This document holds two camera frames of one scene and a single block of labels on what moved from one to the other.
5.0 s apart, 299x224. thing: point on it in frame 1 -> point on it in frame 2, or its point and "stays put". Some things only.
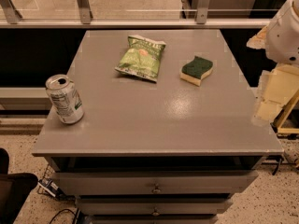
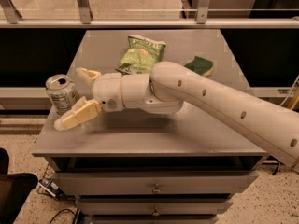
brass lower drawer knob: [155, 213] stays put
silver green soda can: [64, 96] stays put
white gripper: [284, 39] -> [106, 91]
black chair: [15, 188] stays put
